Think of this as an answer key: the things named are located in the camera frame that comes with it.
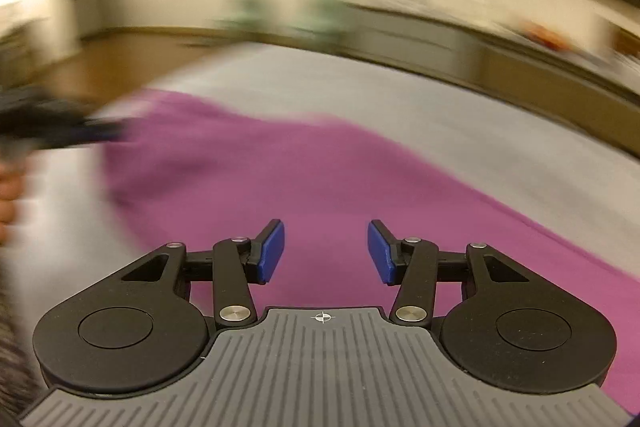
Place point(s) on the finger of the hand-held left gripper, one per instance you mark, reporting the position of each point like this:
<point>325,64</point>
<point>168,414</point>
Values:
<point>105,130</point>

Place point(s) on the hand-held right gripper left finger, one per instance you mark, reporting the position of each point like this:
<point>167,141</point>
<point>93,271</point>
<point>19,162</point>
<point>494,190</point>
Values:
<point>272,252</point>

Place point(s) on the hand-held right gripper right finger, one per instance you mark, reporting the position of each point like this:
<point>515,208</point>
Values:
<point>380,252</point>

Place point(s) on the purple garment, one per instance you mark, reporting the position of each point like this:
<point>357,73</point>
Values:
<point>320,177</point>

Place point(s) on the person's left hand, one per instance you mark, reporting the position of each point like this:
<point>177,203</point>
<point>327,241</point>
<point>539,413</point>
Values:
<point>9,202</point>

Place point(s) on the green plastic child chair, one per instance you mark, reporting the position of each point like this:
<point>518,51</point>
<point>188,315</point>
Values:
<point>325,14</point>
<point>247,12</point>

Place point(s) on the low television cabinet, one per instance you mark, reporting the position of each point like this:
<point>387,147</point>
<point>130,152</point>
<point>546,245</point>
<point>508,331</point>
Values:
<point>525,77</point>

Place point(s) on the red plate of fruit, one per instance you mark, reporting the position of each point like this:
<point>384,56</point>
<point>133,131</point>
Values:
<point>542,36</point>

